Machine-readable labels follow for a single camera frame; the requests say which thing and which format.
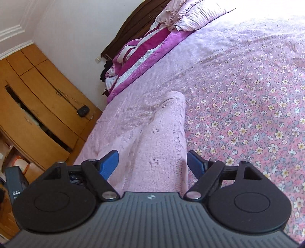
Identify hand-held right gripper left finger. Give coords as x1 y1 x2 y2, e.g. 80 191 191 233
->
42 150 120 202

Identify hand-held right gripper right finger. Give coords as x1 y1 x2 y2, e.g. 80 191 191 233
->
183 150 265 202

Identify pink knitted garment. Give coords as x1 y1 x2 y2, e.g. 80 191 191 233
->
76 91 187 194

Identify black clothes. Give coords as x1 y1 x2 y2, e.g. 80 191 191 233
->
100 60 113 83

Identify small black bag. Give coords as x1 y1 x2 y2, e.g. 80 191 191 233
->
55 89 94 120

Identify pink floral bed sheet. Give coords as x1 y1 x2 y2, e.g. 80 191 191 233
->
74 7 305 246

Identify wooden wardrobe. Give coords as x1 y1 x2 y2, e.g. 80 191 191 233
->
0 44 103 239

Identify magenta striped blanket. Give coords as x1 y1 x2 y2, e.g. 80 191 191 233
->
105 26 194 103

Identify dark wooden headboard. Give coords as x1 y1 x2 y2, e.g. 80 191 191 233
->
100 0 174 61

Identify pink checked pillow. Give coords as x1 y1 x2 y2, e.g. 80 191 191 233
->
173 0 236 31

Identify pink checked quilt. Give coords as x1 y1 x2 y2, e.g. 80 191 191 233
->
152 0 198 31

